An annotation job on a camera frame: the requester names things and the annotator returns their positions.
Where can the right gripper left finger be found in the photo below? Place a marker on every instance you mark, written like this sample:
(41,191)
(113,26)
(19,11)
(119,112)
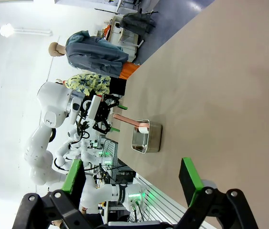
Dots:
(76,181)

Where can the mannequin in floral shirt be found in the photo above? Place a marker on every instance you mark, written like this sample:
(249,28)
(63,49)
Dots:
(89,82)

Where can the rectangular metal tin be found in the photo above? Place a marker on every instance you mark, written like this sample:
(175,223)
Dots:
(153,138)

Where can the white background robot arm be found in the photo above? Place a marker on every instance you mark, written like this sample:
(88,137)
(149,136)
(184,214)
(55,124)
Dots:
(63,152)

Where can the dark grey backpack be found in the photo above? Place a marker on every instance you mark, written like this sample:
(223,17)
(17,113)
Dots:
(137,23)

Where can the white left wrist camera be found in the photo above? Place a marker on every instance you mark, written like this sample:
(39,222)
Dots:
(94,107)

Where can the orange fabric trousers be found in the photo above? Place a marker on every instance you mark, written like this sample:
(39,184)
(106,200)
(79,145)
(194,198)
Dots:
(128,70)

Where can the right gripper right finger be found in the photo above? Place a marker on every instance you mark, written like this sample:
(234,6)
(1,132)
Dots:
(189,181)

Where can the white desk with clutter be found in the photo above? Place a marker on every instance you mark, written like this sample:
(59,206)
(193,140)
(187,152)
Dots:
(127,40)

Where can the round ceiling lamp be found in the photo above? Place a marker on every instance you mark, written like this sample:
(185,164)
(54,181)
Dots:
(5,29)

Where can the aluminium profile rail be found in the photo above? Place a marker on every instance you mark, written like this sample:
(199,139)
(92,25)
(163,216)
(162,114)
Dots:
(163,205)

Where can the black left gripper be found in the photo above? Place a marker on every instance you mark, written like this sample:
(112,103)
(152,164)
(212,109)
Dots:
(103,112)

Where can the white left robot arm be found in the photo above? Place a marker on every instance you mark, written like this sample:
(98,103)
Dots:
(53,105)

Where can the mannequin wearing grey jacket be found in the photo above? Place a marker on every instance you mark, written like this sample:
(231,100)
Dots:
(96,57)

